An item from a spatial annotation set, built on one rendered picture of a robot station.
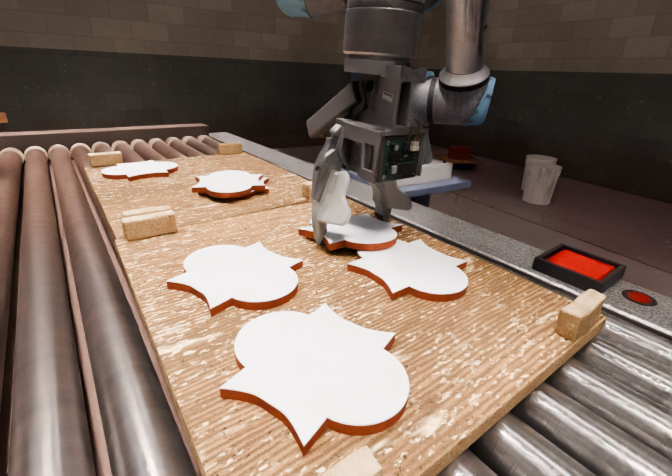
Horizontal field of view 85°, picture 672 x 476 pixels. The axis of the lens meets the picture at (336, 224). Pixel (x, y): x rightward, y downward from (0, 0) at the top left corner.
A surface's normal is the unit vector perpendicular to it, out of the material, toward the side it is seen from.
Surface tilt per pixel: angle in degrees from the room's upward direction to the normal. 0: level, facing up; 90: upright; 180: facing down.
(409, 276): 0
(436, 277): 0
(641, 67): 90
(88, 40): 90
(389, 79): 89
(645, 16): 90
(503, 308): 0
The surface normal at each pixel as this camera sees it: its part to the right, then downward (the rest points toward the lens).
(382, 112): -0.81, 0.18
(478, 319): 0.04, -0.92
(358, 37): -0.62, 0.29
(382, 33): -0.14, 0.40
